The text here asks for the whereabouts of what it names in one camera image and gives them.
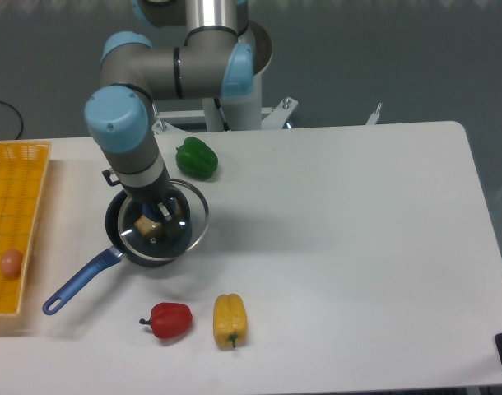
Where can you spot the toy bread slice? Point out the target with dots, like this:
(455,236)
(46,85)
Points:
(152,231)

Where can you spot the dark pot blue handle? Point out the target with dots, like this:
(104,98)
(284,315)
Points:
(99,263)

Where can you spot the yellow bell pepper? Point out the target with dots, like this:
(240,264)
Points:
(230,323)

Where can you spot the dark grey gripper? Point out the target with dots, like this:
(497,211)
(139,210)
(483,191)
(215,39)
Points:
(155,194)

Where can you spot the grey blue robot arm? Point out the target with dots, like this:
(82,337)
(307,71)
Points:
(212,63)

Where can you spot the green bell pepper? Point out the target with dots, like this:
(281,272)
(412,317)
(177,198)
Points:
(196,159)

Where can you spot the glass lid blue knob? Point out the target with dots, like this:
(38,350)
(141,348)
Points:
(194,219)

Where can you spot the brown egg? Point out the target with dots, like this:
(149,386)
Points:
(11,263)

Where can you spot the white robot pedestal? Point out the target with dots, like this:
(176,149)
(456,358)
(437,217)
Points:
(242,112)

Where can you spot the yellow plastic basket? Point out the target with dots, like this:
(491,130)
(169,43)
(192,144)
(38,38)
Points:
(23,169)

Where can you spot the red bell pepper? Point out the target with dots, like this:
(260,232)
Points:
(169,320)

